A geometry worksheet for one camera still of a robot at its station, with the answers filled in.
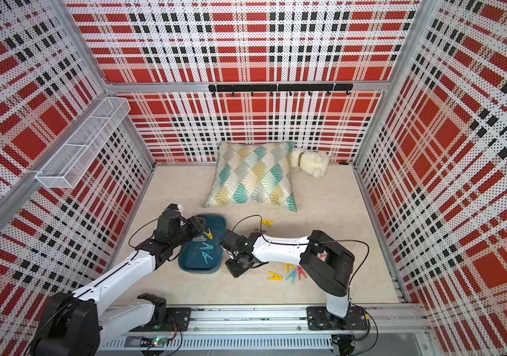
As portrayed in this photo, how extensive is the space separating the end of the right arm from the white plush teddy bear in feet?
1.82

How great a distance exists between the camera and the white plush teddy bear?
43.8 inches

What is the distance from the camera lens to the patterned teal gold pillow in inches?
37.4

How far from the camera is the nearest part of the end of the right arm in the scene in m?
0.63

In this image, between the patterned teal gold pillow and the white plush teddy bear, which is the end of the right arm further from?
the white plush teddy bear

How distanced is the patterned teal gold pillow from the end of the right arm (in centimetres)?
27

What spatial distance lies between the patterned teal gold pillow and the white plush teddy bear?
13cm
